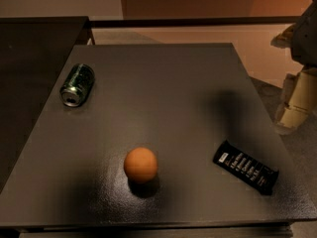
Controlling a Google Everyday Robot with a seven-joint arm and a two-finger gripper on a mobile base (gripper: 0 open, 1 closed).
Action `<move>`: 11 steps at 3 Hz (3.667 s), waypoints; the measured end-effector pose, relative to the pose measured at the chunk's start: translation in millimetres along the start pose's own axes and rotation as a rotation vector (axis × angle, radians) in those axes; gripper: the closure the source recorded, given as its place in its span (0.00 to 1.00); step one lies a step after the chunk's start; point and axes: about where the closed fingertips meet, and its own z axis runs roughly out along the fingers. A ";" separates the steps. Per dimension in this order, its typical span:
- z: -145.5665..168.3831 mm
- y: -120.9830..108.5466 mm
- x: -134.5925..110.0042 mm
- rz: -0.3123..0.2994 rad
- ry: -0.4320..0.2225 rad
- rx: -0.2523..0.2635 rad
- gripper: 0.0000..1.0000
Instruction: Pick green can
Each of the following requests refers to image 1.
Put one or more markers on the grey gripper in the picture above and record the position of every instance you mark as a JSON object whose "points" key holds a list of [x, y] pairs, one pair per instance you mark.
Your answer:
{"points": [[305, 40]]}

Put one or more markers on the green soda can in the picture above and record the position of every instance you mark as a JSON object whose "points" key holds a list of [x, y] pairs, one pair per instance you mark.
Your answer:
{"points": [[77, 85]]}

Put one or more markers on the black snack bar wrapper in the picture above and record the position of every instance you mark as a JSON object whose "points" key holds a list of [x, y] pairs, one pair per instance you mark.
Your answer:
{"points": [[246, 168]]}

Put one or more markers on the orange fruit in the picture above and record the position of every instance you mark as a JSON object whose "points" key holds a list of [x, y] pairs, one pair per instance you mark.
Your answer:
{"points": [[141, 165]]}

